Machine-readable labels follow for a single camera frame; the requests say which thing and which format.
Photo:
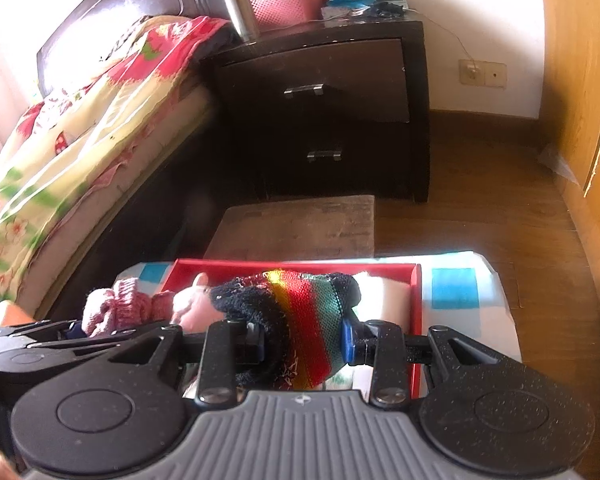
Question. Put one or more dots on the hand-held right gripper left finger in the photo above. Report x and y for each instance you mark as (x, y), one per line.
(255, 342)

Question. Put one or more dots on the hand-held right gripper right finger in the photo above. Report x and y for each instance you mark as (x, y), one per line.
(347, 342)

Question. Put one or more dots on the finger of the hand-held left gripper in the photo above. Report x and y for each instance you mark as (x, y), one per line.
(72, 331)

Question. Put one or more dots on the rainbow striped knit sock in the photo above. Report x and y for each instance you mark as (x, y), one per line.
(300, 320)

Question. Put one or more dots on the pink knitted cloth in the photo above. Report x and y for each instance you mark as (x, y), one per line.
(125, 300)

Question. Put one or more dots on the red box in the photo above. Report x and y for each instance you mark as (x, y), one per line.
(415, 310)

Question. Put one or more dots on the white green towel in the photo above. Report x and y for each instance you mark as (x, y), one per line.
(340, 380)

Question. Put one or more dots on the brown low stool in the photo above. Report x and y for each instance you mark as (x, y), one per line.
(290, 230)

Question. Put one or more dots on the blue white checked mat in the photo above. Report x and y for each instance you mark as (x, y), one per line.
(455, 285)

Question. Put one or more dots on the dark nightstand drawer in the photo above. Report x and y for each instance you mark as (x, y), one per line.
(370, 175)
(360, 70)

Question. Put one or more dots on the bed with floral quilt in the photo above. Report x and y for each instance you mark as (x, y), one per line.
(80, 135)

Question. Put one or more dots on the dark wooden nightstand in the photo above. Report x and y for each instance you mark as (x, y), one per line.
(420, 110)

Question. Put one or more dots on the dark wooden headboard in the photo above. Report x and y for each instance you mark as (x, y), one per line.
(105, 15)

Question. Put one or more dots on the white plastic bag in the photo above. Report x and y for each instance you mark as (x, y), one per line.
(340, 12)

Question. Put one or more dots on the steel thermos bottle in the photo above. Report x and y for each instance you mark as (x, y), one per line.
(240, 10)

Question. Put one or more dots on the light wooden wardrobe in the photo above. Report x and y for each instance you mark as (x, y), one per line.
(580, 85)

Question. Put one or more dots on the dark bed frame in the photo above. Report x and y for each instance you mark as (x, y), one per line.
(145, 200)

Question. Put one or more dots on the beige wall socket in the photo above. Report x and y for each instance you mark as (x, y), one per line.
(482, 73)

